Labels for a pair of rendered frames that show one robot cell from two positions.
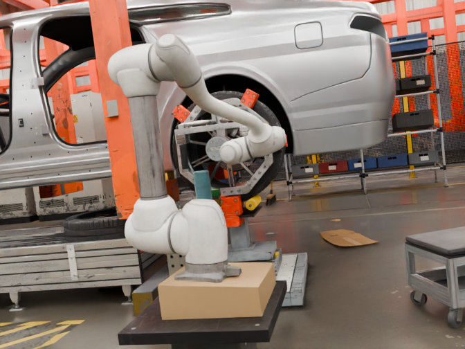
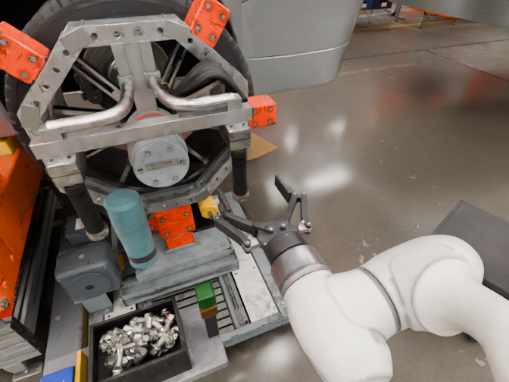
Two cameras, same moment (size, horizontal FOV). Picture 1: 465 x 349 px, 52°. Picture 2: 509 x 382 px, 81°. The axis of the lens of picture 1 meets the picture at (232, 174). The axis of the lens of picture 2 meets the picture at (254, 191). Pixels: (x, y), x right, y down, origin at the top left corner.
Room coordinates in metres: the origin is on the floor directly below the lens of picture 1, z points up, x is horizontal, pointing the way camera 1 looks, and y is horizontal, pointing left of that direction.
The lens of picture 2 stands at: (1.98, 0.19, 1.26)
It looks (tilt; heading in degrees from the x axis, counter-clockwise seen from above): 41 degrees down; 327
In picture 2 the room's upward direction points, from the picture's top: straight up
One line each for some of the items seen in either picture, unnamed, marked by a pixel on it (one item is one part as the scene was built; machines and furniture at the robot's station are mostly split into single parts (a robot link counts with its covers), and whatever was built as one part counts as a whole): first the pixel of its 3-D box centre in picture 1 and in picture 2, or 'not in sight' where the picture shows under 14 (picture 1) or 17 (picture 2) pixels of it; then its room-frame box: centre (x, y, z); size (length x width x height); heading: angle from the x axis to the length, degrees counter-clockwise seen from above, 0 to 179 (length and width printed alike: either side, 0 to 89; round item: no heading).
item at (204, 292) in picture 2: (216, 192); (205, 295); (2.33, 0.09, 0.64); 0.04 x 0.04 x 0.04; 79
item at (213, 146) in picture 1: (221, 148); (156, 144); (2.67, 0.05, 0.85); 0.21 x 0.14 x 0.14; 169
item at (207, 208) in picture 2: (253, 202); (201, 191); (2.81, -0.11, 0.51); 0.29 x 0.06 x 0.06; 169
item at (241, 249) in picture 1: (239, 233); (175, 221); (2.90, 0.00, 0.32); 0.40 x 0.30 x 0.28; 79
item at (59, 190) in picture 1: (57, 180); not in sight; (5.47, 2.00, 0.69); 0.52 x 0.17 x 0.35; 169
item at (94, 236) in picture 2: (184, 157); (85, 208); (2.54, 0.24, 0.83); 0.04 x 0.04 x 0.16
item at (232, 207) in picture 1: (232, 210); (173, 215); (2.77, 0.02, 0.48); 0.16 x 0.12 x 0.17; 169
